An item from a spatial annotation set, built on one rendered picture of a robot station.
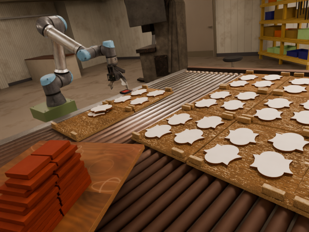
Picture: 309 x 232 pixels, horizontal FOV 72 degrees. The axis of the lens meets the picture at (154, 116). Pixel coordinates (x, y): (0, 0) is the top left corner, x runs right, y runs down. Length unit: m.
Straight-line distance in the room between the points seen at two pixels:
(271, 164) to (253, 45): 7.08
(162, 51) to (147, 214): 4.83
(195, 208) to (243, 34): 7.37
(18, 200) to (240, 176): 0.62
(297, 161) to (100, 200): 0.66
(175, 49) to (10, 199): 4.87
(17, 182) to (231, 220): 0.54
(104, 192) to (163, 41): 4.83
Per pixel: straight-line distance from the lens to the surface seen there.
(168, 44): 5.22
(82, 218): 0.59
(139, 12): 5.18
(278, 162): 0.85
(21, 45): 10.67
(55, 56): 1.88
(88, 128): 1.31
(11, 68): 10.50
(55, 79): 1.85
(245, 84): 1.68
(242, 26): 7.86
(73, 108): 1.89
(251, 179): 0.78
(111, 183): 0.65
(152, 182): 0.81
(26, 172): 0.55
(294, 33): 6.11
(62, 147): 0.60
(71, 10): 10.87
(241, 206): 0.72
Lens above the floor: 1.44
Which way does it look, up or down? 23 degrees down
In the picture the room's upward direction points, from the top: 9 degrees counter-clockwise
